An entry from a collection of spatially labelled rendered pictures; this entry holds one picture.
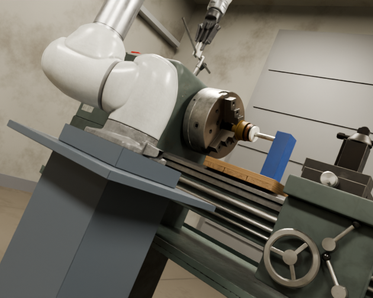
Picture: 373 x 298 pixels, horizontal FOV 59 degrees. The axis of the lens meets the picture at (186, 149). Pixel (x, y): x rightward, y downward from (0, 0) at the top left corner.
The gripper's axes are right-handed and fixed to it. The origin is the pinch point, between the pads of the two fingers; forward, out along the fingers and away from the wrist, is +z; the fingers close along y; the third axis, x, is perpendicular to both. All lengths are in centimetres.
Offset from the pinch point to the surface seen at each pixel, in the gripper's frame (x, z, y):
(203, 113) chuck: -3.8, 30.6, 21.0
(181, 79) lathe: -10.9, 20.3, 8.1
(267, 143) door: 197, -6, -43
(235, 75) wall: 200, -76, -117
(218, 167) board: -6, 50, 40
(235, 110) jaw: 5.6, 23.6, 29.6
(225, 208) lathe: -4, 63, 48
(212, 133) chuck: 4.3, 36.3, 23.6
